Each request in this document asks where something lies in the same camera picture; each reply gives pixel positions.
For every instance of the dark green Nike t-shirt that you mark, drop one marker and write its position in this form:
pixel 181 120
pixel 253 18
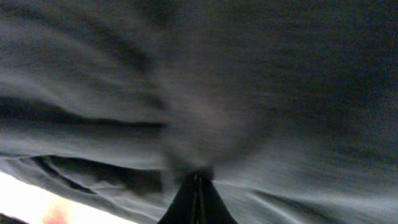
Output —
pixel 291 106

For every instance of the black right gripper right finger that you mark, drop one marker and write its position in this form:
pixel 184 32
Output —
pixel 211 207

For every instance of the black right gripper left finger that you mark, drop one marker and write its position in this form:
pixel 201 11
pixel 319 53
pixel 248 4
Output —
pixel 183 209

